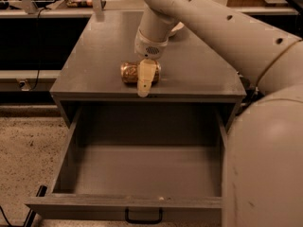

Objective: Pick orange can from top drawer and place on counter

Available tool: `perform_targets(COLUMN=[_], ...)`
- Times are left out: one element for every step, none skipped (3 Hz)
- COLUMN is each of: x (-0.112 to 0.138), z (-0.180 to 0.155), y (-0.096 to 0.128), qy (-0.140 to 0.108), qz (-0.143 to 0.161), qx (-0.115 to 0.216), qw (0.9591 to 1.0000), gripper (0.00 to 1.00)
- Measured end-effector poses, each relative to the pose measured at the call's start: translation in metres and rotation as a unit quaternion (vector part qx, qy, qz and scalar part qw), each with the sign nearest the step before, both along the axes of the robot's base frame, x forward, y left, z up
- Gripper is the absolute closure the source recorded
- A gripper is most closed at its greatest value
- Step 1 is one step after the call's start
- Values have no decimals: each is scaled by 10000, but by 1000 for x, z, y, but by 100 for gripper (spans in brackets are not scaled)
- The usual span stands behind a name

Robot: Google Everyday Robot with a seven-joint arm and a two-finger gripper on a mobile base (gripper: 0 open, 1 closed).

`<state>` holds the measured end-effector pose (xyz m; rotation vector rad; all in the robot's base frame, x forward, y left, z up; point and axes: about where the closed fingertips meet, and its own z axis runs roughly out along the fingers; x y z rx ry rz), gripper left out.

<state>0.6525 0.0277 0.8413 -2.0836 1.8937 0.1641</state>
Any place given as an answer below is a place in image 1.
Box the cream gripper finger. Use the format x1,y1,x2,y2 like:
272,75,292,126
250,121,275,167
137,59,157,97

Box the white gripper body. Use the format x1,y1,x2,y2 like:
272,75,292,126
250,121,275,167
134,30,168,60

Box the orange soda can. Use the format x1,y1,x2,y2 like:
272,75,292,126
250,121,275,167
120,61,161,84

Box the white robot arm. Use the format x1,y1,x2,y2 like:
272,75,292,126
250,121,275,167
135,0,303,227

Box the grey counter cabinet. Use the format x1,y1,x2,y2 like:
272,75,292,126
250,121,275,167
50,10,245,124

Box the grey open top drawer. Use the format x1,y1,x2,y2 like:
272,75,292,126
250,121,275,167
26,104,225,225

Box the white paper bowl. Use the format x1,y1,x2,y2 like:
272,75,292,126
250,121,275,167
169,22,184,37

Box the black power cable left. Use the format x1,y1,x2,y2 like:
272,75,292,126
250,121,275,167
29,7,48,92

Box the black drawer handle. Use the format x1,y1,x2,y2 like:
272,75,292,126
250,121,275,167
124,208,163,225

